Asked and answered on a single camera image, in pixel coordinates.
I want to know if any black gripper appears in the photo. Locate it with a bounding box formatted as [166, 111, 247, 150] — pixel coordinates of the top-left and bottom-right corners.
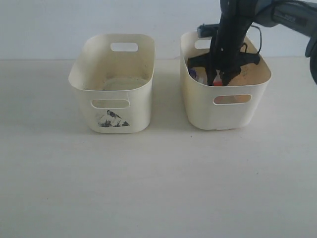
[187, 0, 260, 86]

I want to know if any orange-capped tube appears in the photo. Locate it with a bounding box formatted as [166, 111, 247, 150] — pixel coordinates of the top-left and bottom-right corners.
[213, 70, 222, 86]

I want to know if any blue-capped tube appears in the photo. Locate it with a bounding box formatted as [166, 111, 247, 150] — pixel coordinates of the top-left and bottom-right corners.
[188, 68, 206, 84]

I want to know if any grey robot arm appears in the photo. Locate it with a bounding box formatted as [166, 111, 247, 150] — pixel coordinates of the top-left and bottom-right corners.
[187, 0, 317, 86]

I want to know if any blue-black wrist camera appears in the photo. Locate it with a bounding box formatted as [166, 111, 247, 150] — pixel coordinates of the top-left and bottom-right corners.
[197, 23, 219, 38]

